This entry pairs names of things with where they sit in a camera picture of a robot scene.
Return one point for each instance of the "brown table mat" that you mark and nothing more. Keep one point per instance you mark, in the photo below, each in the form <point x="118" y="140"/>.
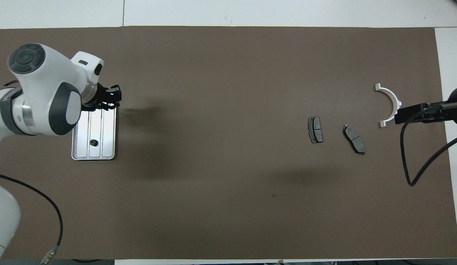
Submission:
<point x="228" y="202"/>

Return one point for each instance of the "silver metal tray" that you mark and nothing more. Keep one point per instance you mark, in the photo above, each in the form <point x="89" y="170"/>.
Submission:
<point x="106" y="136"/>

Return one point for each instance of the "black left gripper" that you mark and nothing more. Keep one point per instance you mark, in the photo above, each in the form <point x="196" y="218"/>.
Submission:
<point x="95" y="96"/>

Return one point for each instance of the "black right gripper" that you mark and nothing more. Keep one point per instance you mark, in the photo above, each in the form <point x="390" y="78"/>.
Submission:
<point x="449" y="108"/>

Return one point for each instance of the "small black bearing gear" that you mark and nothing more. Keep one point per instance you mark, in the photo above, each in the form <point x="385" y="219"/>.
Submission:
<point x="93" y="142"/>

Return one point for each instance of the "rectangular grey brake pad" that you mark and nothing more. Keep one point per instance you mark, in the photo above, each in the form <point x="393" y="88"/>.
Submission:
<point x="315" y="129"/>

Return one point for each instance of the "white semicircular bracket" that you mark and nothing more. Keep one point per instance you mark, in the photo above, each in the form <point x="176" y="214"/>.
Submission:
<point x="393" y="103"/>

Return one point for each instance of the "grey brake pad with tabs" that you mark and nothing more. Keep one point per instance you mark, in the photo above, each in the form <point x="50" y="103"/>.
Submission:
<point x="354" y="140"/>

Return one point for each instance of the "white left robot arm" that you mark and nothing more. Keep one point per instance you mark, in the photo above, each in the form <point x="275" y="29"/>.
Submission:
<point x="40" y="88"/>

